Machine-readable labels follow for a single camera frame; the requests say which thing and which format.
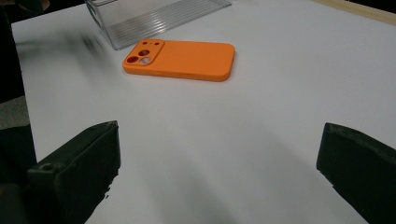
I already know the orange phone case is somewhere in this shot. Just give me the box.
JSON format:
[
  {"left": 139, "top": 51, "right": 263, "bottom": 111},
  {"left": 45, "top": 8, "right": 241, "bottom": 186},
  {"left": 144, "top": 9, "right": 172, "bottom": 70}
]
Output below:
[{"left": 121, "top": 38, "right": 236, "bottom": 83}]

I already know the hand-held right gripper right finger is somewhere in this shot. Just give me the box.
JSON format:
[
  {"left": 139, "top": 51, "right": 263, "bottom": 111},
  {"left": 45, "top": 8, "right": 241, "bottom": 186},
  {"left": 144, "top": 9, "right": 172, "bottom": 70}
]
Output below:
[{"left": 316, "top": 122, "right": 396, "bottom": 224}]

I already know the clear ribbed plastic rack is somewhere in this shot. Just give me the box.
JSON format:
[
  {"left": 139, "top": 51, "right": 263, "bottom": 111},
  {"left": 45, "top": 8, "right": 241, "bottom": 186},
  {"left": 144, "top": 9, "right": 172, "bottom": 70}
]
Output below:
[{"left": 84, "top": 0, "right": 233, "bottom": 51}]

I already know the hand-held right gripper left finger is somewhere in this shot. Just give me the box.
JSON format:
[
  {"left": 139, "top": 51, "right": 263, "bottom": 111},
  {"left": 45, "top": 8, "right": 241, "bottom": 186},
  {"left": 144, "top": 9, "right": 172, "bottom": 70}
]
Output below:
[{"left": 27, "top": 119, "right": 121, "bottom": 224}]

